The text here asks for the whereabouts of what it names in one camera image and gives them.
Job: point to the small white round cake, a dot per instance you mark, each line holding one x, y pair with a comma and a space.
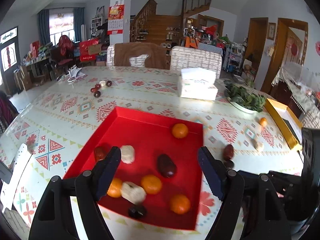
102, 83

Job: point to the plate of green leaves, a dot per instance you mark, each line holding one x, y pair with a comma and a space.
245, 97

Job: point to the white patterned chair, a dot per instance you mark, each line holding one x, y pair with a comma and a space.
195, 57

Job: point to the dark plaid cloth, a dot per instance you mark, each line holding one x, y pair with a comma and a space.
6, 112

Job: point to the chair with brown cover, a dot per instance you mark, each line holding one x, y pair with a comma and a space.
140, 52

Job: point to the blue curtain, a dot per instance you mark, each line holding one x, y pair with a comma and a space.
43, 27
78, 25

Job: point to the white cake block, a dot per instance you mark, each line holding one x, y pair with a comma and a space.
133, 192
127, 153

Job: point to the red wall calendar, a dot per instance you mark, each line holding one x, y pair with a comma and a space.
115, 20

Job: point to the white oval plate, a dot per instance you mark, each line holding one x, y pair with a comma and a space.
246, 110

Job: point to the metal storage rack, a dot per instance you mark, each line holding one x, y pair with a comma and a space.
233, 57

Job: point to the large red date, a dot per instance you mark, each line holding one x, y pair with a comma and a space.
228, 152
166, 165

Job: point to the wooden doorway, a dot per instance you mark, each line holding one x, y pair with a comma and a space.
280, 45

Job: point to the window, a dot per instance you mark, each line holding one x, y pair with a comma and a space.
61, 25

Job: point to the side table with lace cloth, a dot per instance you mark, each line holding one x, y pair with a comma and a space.
295, 85

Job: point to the gold box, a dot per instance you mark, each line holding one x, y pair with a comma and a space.
275, 110

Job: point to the checkered cloth table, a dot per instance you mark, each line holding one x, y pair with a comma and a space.
212, 48

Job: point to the white plastic panel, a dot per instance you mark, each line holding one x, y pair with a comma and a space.
17, 170

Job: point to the white tissue pack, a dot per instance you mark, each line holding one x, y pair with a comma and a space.
197, 87

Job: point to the red cloth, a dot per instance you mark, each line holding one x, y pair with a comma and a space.
65, 45

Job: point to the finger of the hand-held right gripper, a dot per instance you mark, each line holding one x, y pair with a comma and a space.
250, 173
287, 181

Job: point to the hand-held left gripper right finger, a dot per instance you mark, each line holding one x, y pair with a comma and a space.
212, 172

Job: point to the wooden staircase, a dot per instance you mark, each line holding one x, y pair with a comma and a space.
162, 22

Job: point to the framed wall picture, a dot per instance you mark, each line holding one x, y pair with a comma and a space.
271, 31

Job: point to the red gift box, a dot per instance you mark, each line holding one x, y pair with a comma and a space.
88, 48

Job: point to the dark glazed door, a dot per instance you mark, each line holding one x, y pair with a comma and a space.
8, 52

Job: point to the small orange tangerine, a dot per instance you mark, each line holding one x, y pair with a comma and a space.
263, 121

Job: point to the wooden door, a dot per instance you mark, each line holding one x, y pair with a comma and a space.
255, 40

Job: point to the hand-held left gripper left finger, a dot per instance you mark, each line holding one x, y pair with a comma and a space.
106, 172

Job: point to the red tray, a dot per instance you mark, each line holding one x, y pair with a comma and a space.
150, 120

